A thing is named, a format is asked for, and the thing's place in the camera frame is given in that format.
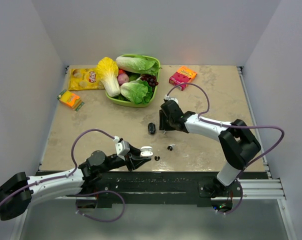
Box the green lettuce back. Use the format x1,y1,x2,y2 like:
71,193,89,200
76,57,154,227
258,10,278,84
115,55,161,76

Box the dark red grapes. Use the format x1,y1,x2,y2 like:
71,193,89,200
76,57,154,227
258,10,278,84
140,74,159,88

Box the purple cable loop front right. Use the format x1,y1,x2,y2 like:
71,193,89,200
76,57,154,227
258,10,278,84
214,178,244,215

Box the red onion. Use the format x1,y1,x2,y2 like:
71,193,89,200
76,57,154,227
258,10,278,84
117,73,129,86

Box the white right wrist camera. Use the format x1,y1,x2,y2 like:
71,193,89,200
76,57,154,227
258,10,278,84
163,94,179,104

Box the purple cable loop front left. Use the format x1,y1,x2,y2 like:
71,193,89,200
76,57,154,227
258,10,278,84
70,189,126,223

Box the green lettuce front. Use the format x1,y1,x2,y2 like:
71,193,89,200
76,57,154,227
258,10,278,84
120,79,153,105

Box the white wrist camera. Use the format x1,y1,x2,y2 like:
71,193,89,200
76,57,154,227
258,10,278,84
113,136,130,161
163,94,179,104

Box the green plastic bowl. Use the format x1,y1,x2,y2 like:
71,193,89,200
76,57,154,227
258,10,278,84
106,54,161,108

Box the green lettuce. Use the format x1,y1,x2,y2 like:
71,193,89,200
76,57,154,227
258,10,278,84
120,79,153,105
115,55,161,76

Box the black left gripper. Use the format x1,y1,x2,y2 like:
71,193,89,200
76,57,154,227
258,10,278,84
99,143,151,173

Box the yellow Lays chips bag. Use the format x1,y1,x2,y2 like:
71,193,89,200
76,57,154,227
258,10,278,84
68,68,105,91

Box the orange green sponge pack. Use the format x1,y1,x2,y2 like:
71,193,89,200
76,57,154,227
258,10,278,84
57,89,85,112

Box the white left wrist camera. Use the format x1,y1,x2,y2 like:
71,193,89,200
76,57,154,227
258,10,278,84
113,136,130,161

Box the yellow napa cabbage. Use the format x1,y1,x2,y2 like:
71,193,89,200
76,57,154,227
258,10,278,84
94,57,121,97

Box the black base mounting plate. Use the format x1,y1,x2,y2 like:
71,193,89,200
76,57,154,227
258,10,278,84
34,170,242,208

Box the purple cable loop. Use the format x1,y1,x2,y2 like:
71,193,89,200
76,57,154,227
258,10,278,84
214,178,244,215
70,189,126,223

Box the pink orange snack box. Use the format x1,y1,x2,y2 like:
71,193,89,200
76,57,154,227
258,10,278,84
168,66,198,91

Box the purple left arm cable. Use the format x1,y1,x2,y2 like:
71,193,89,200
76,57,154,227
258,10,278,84
0,128,116,215

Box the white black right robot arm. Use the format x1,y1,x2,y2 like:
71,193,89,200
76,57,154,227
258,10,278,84
159,100,261,197

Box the white earbud charging case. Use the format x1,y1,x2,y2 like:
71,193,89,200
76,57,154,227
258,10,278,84
140,146,153,158

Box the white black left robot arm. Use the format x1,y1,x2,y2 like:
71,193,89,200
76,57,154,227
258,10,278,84
0,142,153,221

